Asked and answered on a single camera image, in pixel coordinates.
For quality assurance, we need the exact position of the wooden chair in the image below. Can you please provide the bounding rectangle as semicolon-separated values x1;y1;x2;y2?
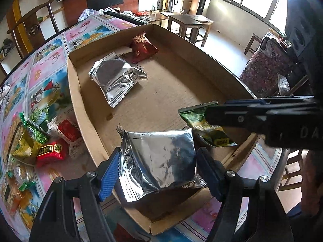
6;0;59;58

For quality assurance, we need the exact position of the floral plastic tablecloth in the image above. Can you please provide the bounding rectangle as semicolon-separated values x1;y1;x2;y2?
0;12;283;242

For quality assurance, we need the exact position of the metal kettle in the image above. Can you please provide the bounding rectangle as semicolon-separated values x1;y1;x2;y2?
166;0;178;13

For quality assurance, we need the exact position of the wooden stool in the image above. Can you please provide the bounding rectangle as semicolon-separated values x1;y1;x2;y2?
167;14;214;48

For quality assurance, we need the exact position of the dark red snack bag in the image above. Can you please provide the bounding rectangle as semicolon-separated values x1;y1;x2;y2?
130;32;159;64

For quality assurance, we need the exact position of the orange cracker pack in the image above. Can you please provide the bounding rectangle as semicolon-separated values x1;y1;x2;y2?
1;176;21;216

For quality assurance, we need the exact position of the green yellow snack packet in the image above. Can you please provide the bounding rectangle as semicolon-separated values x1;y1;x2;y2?
178;101;237;147

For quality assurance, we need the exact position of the silver foil snack bag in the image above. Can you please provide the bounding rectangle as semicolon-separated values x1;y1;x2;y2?
89;52;148;108

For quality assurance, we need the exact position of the green cracker pack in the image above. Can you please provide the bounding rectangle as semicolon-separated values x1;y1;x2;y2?
2;122;24;163

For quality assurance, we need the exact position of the yellow olive snack packet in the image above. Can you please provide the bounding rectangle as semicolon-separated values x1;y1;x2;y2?
12;122;50;165

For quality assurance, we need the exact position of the white plastic bag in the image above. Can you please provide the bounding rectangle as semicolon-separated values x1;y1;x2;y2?
77;8;102;22

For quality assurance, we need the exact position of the floral covered seat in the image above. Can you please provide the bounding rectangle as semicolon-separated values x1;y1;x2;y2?
239;32;296;98

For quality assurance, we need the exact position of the cardboard box tray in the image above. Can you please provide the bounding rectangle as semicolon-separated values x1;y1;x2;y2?
67;24;259;235

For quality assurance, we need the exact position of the red yellow candy bar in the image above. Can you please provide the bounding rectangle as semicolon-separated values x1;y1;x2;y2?
36;138;69;167

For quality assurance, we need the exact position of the clear green edge snack packet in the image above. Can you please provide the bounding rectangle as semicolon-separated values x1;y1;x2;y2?
7;159;36;192

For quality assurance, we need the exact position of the white red snack packet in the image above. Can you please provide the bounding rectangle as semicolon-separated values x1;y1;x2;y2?
48;116;86;160

